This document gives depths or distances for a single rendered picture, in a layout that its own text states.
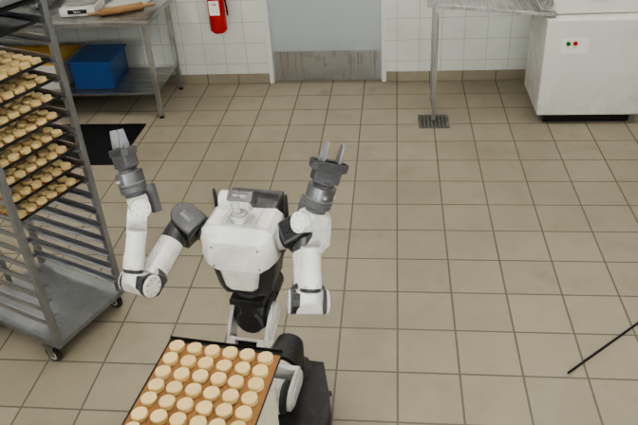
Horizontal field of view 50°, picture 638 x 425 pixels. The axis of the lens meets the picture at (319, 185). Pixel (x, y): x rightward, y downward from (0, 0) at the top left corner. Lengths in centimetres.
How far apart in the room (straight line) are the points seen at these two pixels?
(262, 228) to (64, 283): 203
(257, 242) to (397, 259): 196
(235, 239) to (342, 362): 138
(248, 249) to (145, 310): 178
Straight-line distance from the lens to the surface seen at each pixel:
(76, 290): 405
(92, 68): 630
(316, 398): 315
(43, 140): 341
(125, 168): 226
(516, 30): 642
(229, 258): 235
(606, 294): 409
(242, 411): 215
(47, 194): 349
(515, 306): 389
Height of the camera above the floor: 254
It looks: 32 degrees down
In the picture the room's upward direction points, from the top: 4 degrees counter-clockwise
